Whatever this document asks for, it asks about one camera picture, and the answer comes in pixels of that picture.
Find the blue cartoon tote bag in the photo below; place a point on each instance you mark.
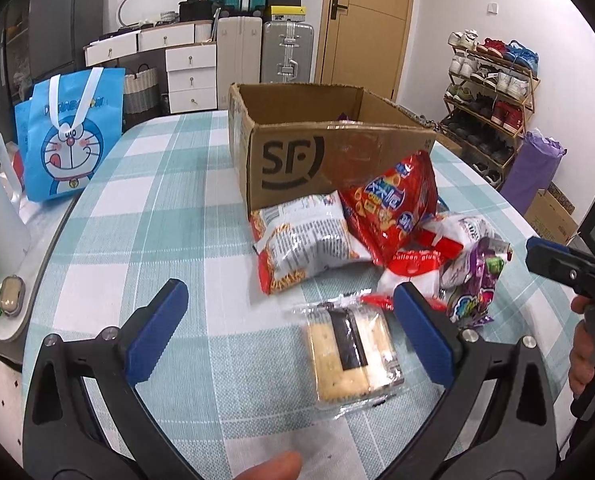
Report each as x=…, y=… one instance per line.
x=72, y=145

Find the dark glass cabinet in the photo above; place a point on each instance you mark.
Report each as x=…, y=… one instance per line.
x=9, y=55

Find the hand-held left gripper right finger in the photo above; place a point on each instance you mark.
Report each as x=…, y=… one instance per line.
x=422, y=330

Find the purple paper bag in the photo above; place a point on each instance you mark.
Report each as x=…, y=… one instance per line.
x=532, y=170

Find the person's right hand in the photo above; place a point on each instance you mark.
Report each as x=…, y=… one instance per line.
x=582, y=365

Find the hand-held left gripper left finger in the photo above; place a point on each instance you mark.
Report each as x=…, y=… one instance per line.
x=157, y=330

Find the white drawer desk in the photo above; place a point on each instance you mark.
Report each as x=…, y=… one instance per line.
x=187, y=60

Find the person's left hand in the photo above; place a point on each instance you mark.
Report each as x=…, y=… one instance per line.
x=270, y=467

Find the woven laundry basket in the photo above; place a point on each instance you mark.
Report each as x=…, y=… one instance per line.
x=140, y=92

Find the white red noodle snack bag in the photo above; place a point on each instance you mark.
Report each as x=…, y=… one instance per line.
x=302, y=240

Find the printed cardboard box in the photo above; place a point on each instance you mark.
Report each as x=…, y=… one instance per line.
x=550, y=215

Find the small white basket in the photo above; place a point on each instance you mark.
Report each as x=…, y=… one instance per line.
x=167, y=16

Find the small beige oval device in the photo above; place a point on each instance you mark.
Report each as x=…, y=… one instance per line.
x=11, y=297

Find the white side table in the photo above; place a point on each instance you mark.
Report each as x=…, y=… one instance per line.
x=42, y=240

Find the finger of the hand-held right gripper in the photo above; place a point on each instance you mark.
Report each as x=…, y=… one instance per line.
x=545, y=255

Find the white red striped packet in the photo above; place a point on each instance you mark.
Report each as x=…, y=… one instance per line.
x=427, y=255

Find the clear cracker packet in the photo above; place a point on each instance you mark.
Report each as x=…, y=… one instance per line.
x=347, y=355

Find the wooden door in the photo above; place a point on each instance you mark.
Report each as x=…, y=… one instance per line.
x=367, y=30

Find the beige suitcase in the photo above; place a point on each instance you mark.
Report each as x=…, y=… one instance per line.
x=237, y=60

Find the silver suitcase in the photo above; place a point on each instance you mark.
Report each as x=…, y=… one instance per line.
x=287, y=50

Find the large cardboard box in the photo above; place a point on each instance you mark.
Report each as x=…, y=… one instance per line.
x=297, y=160

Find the purple snack packet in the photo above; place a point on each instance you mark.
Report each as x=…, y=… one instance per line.
x=472, y=285

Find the dark grey refrigerator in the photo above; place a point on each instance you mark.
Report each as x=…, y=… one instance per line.
x=62, y=20

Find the wooden shoe rack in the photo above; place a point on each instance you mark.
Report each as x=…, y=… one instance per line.
x=527, y=105

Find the shoe rack with shoes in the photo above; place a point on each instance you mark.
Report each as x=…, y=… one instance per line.
x=507, y=85

